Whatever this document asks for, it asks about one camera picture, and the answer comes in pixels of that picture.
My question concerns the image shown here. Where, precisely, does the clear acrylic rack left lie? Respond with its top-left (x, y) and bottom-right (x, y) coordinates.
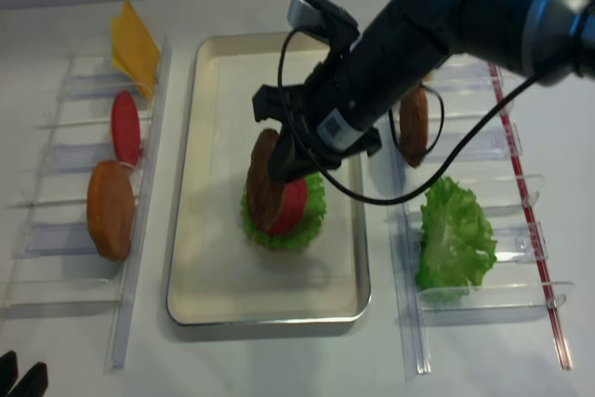
top-left (1, 33), bottom-right (172, 370)

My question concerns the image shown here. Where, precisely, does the clear acrylic rack right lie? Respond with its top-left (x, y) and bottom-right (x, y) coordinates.
top-left (387, 56), bottom-right (574, 377)

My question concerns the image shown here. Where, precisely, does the orange bun half left rack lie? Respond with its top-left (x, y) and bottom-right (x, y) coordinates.
top-left (86, 160), bottom-right (135, 261)

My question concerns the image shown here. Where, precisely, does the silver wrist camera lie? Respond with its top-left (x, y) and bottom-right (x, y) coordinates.
top-left (287, 0), bottom-right (360, 48)

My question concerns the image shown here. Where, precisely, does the yellow cheese slice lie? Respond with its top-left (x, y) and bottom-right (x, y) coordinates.
top-left (111, 0), bottom-right (161, 100)

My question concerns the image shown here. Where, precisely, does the red tomato slice on tray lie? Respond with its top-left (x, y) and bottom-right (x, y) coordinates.
top-left (267, 179), bottom-right (308, 236)

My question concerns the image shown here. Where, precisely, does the white paper liner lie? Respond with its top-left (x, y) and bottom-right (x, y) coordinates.
top-left (194, 53), bottom-right (352, 282)

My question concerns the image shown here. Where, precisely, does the brown meat patty rear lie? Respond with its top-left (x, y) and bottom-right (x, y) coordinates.
top-left (399, 86), bottom-right (429, 168)

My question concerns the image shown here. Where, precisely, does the cream metal tray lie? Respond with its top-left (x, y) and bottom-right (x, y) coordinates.
top-left (166, 33), bottom-right (370, 325)

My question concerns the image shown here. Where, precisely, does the black cable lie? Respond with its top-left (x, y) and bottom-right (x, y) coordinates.
top-left (277, 27), bottom-right (543, 205)

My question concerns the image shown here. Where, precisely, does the red tomato slice in rack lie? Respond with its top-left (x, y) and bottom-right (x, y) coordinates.
top-left (111, 90), bottom-right (141, 165)

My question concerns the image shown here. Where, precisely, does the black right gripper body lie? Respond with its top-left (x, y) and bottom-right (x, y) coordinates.
top-left (275, 27), bottom-right (432, 168)

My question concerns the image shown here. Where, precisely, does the clear acrylic rack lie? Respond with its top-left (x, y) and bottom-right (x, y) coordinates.
top-left (387, 56), bottom-right (574, 377)
top-left (1, 33), bottom-right (172, 370)

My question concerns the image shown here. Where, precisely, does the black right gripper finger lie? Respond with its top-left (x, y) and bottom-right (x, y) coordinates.
top-left (268, 125), bottom-right (324, 183)
top-left (252, 85), bottom-right (284, 123)

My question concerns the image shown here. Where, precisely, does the green lettuce leaf in rack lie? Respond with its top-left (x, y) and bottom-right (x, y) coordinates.
top-left (416, 177), bottom-right (497, 290)

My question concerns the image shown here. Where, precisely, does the brown meat patty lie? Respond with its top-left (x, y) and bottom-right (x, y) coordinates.
top-left (399, 86), bottom-right (429, 168)
top-left (246, 128), bottom-right (284, 232)

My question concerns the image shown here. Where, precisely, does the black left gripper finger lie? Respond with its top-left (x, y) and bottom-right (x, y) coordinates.
top-left (0, 351), bottom-right (19, 382)
top-left (9, 362), bottom-right (48, 397)

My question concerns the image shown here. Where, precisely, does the brown meat patty front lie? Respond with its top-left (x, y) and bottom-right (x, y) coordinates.
top-left (246, 128), bottom-right (284, 232)

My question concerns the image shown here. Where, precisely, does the green lettuce leaf on tray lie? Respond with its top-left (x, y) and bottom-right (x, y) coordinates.
top-left (241, 174), bottom-right (327, 252)

